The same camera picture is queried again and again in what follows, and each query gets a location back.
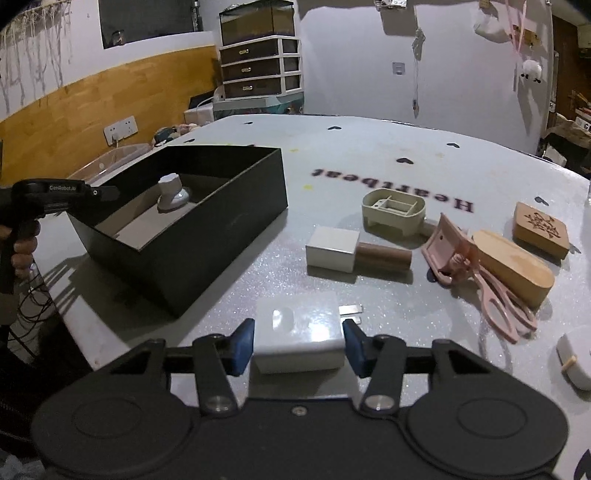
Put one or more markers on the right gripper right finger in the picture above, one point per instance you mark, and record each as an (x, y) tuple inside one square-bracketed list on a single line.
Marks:
[(382, 359)]

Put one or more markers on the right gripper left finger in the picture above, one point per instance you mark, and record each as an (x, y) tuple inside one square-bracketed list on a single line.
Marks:
[(215, 357)]

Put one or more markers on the white square box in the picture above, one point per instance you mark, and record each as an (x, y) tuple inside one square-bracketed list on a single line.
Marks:
[(298, 333)]

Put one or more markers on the white block wooden handle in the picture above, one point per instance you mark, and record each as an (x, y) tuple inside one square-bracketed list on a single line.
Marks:
[(342, 251)]

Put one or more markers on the black storage box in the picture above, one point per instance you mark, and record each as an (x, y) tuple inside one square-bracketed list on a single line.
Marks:
[(156, 265)]

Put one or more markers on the person's left hand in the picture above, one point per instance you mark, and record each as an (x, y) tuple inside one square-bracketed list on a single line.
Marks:
[(21, 258)]

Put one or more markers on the clear plastic storage bin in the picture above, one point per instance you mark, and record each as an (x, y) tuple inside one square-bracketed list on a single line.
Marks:
[(109, 162)]

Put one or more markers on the pink plastic holder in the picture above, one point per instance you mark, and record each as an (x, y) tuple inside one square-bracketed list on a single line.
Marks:
[(450, 254)]

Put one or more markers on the pink scissors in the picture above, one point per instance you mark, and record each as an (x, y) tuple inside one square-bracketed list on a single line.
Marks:
[(502, 309)]

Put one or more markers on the beige plastic divided tray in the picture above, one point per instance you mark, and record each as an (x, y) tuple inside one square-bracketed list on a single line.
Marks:
[(402, 211)]

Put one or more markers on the white knob cap object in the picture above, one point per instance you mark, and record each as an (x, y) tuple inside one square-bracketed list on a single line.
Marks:
[(172, 193)]

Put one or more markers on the oval wooden block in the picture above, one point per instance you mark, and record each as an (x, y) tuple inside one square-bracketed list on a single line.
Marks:
[(525, 275)]

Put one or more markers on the white object with tan tab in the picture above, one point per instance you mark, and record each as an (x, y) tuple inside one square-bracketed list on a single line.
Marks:
[(573, 349)]

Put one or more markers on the carved wooden square block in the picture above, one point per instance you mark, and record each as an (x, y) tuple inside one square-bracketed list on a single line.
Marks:
[(541, 230)]

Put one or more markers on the black and white drawer unit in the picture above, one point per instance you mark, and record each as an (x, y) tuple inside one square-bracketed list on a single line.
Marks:
[(266, 66)]

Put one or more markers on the glass fish tank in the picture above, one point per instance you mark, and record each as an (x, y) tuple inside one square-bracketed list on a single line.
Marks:
[(256, 19)]

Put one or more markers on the white wall power socket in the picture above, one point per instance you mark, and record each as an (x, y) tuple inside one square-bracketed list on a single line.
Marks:
[(120, 130)]

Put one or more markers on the white plush toy on wall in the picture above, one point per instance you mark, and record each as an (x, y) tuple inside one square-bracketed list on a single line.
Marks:
[(531, 70)]

